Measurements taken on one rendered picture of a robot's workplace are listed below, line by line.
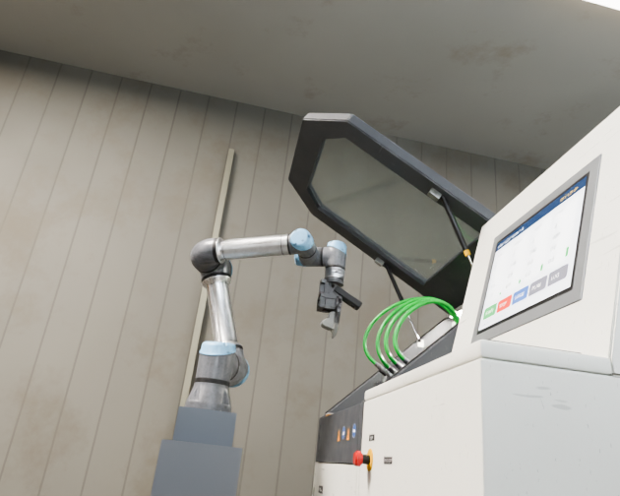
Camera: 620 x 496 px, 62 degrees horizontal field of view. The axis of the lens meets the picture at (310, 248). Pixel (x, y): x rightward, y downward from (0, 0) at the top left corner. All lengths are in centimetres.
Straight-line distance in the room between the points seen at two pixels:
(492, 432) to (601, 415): 18
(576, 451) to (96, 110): 383
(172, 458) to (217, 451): 13
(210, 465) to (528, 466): 104
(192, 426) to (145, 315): 190
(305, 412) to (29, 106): 288
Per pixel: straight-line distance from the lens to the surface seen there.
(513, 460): 86
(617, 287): 103
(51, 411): 352
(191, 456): 168
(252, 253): 189
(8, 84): 447
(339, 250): 194
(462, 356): 91
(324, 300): 187
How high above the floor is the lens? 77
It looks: 23 degrees up
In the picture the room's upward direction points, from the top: 6 degrees clockwise
